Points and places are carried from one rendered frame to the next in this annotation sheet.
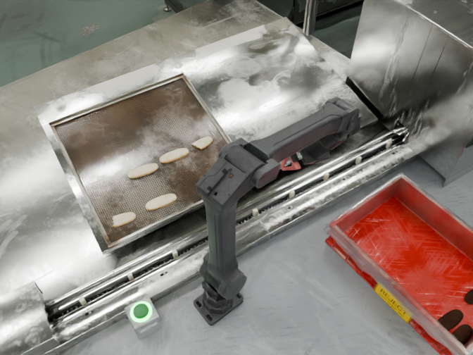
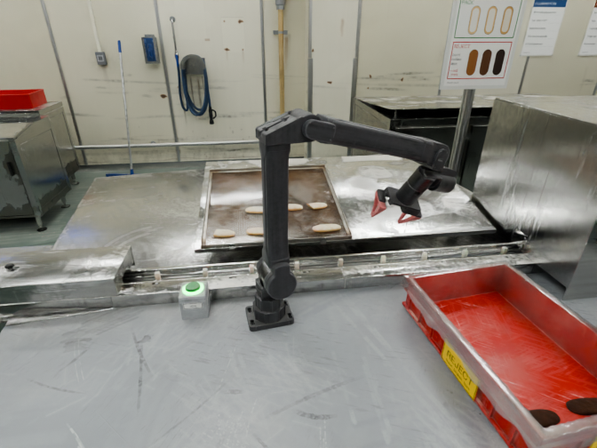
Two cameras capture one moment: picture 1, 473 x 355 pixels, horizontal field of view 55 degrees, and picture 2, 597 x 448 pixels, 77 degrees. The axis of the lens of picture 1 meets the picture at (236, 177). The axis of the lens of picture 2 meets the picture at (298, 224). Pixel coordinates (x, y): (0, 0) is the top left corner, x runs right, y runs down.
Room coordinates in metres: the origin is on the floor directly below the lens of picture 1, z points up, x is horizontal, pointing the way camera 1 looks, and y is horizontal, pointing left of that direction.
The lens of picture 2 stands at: (-0.16, -0.32, 1.51)
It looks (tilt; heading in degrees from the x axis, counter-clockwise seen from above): 27 degrees down; 23
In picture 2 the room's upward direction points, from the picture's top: straight up
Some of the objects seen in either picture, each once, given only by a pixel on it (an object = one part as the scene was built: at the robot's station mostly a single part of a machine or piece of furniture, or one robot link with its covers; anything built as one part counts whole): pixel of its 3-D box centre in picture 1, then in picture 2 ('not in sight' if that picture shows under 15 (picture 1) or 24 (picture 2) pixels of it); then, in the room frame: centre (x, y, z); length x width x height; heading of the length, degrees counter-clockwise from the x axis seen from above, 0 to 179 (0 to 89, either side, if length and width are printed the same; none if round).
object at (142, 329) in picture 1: (144, 319); (195, 304); (0.47, 0.25, 0.84); 0.08 x 0.08 x 0.11; 31
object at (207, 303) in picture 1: (218, 296); (268, 305); (0.53, 0.05, 0.86); 0.12 x 0.09 x 0.08; 128
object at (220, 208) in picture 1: (229, 229); (286, 209); (0.57, 0.02, 1.13); 0.14 x 0.10 x 0.45; 135
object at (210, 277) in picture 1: (221, 277); (274, 278); (0.55, 0.04, 0.94); 0.09 x 0.05 x 0.10; 135
